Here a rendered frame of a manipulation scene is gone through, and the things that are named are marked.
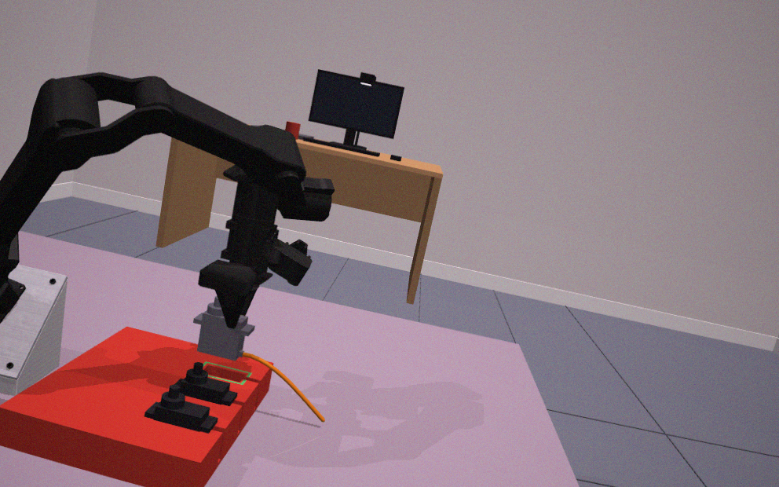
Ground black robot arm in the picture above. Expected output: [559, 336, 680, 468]
[0, 72, 335, 323]

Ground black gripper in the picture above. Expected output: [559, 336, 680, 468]
[198, 212, 277, 329]

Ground grey micro servo with orange cable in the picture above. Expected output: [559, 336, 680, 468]
[193, 296, 325, 422]

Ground red flat platform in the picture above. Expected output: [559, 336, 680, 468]
[0, 327, 272, 487]

